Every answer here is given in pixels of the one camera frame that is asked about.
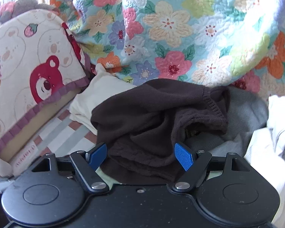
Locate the dark brown knit sweater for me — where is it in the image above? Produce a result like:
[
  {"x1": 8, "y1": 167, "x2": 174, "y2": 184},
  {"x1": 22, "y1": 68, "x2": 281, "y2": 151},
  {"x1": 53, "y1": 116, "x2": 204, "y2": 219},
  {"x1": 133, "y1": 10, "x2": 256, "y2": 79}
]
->
[{"x1": 91, "y1": 78, "x2": 229, "y2": 184}]

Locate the white garment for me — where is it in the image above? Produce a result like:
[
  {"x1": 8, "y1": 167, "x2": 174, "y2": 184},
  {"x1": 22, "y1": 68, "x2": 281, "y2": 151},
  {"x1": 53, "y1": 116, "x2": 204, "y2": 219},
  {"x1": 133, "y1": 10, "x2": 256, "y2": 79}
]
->
[{"x1": 243, "y1": 95, "x2": 285, "y2": 219}]

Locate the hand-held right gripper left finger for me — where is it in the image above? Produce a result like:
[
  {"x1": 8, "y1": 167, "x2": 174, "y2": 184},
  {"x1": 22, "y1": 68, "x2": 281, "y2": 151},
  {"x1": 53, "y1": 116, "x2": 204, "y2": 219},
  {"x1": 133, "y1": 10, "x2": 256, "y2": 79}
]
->
[{"x1": 32, "y1": 143, "x2": 110, "y2": 193}]

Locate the grey plush toy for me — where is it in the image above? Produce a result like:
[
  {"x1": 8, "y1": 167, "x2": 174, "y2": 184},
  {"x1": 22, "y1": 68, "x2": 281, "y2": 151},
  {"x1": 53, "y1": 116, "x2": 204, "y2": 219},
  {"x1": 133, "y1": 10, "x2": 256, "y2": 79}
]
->
[{"x1": 0, "y1": 0, "x2": 56, "y2": 25}]

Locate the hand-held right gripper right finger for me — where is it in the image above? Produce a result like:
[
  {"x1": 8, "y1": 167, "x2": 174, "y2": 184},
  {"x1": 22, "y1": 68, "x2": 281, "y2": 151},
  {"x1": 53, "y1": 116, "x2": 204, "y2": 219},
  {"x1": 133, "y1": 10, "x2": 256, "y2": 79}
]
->
[{"x1": 172, "y1": 142, "x2": 251, "y2": 193}]

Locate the floral quilt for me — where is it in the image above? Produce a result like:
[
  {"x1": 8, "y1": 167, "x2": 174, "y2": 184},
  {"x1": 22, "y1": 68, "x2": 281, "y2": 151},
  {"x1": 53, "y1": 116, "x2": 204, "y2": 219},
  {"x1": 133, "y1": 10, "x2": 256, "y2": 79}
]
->
[{"x1": 50, "y1": 0, "x2": 285, "y2": 98}]

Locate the grey garment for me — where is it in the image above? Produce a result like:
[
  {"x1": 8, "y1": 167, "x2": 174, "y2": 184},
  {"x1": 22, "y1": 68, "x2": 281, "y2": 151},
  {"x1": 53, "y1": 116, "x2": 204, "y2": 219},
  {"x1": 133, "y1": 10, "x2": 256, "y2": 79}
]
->
[{"x1": 186, "y1": 85, "x2": 270, "y2": 158}]

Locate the cream cloth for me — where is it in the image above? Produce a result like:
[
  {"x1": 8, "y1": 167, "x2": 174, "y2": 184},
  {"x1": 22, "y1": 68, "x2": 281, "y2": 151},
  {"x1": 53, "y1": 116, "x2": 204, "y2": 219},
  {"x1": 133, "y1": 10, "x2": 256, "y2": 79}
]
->
[{"x1": 69, "y1": 64, "x2": 138, "y2": 136}]

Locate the pale green cloth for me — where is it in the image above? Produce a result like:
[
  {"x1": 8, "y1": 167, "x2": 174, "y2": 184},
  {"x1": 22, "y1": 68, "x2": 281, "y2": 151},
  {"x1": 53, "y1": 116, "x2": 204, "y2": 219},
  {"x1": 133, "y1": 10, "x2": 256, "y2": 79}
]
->
[{"x1": 95, "y1": 166, "x2": 118, "y2": 186}]

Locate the bear print blanket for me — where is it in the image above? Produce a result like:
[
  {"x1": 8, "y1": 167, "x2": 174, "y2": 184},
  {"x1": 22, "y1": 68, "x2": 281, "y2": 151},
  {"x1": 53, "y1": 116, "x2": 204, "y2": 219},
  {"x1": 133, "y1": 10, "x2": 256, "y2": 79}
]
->
[{"x1": 0, "y1": 9, "x2": 91, "y2": 178}]

